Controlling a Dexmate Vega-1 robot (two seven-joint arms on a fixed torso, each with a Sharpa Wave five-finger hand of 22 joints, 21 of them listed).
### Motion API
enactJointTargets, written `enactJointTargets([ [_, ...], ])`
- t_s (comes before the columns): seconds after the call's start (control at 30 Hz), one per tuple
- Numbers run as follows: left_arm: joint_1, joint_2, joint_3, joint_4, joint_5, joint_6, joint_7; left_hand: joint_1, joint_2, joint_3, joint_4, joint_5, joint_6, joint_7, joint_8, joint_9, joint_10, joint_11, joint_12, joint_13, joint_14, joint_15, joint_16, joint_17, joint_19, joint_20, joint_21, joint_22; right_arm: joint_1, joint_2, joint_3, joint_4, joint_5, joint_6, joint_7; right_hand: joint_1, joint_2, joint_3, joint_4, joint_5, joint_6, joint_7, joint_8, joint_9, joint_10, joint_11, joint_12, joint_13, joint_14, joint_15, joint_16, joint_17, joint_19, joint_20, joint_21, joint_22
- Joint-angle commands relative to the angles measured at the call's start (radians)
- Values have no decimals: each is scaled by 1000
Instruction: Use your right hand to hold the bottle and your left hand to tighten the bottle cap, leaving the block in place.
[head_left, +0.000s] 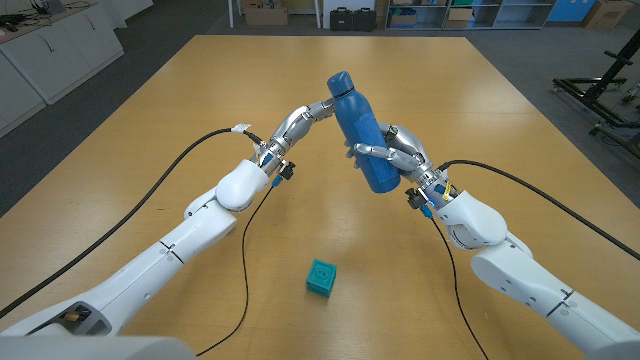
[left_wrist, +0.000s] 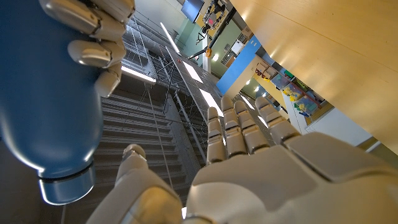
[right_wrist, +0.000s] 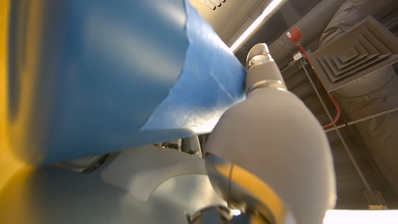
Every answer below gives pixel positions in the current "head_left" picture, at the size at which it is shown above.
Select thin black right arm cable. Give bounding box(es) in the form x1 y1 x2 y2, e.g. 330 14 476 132
429 215 491 360

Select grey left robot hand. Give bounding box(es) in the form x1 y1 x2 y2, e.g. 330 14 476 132
254 98 337 176

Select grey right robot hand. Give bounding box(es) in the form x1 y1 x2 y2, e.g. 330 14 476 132
344 122 464 206

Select blue metal bottle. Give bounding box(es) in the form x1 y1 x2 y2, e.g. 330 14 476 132
326 70 402 195

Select white table frame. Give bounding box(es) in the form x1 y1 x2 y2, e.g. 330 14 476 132
227 0 322 30

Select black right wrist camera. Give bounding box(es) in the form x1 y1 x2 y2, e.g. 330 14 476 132
405 187 426 210

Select black cable bundle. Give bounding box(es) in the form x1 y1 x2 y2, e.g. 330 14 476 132
0 12 31 32

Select white low cabinet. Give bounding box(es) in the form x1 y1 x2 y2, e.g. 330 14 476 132
0 0 125 139

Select black metal stand frame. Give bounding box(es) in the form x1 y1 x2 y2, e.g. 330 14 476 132
552 29 640 161

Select large cardboard box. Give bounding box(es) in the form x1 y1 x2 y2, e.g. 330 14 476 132
243 0 290 27

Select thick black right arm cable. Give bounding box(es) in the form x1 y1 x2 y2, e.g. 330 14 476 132
438 158 640 262

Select printed cardboard box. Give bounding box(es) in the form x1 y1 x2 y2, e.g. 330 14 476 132
581 0 635 30

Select small cardboard box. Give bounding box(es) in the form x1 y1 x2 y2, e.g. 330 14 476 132
446 7 475 30

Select teal cube block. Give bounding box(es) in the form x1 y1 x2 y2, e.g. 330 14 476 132
305 258 338 299

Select blue panel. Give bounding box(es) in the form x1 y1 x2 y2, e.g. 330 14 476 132
547 0 585 23

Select black hard case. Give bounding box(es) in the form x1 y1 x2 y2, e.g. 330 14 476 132
329 6 354 32
352 6 377 33

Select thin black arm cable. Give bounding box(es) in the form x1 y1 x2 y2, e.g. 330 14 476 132
429 215 491 360
196 184 279 358

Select grey shelf unit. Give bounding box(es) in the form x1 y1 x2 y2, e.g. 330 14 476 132
383 0 557 31

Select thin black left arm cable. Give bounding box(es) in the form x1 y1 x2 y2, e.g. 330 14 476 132
196 184 279 358

